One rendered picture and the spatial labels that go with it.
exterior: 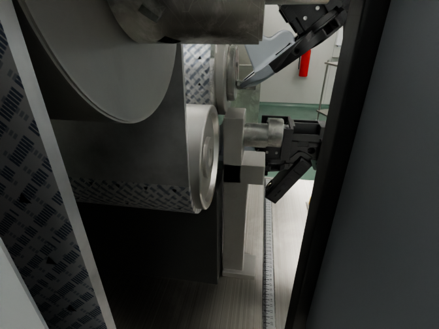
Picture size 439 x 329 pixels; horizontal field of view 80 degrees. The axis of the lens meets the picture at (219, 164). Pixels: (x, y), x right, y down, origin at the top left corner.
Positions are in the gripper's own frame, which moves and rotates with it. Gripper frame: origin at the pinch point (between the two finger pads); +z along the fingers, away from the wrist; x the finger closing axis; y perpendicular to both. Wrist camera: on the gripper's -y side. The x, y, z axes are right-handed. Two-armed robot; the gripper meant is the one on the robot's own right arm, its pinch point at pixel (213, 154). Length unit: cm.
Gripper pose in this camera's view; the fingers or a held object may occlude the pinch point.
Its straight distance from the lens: 50.4
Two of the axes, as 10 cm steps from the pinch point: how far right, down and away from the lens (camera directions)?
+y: 0.0, -8.8, -4.7
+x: -1.5, 4.6, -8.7
